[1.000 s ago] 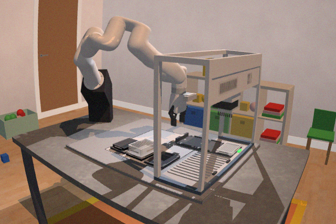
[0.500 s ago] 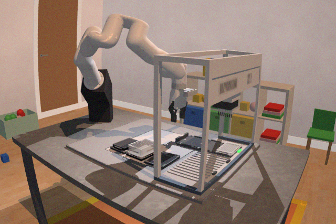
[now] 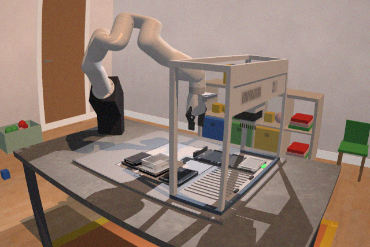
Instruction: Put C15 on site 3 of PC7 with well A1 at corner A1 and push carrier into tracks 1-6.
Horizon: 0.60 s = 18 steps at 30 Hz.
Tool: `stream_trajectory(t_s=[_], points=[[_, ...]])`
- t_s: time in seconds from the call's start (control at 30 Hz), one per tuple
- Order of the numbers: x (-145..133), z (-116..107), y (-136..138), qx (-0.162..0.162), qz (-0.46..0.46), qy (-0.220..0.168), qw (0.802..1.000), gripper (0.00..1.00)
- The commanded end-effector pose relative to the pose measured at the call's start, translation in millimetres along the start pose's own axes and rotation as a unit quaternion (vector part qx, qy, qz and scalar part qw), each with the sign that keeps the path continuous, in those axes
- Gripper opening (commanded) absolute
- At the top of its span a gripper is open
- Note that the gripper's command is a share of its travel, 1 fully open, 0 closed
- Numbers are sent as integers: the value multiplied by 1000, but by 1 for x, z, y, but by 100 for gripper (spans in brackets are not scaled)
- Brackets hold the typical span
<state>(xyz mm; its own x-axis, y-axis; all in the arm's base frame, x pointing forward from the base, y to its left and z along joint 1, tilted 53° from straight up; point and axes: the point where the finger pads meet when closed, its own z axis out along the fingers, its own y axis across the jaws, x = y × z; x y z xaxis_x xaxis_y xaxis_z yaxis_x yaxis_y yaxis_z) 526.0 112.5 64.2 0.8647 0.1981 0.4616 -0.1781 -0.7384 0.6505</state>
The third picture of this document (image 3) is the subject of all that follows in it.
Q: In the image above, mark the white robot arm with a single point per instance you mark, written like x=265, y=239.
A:
x=149, y=41

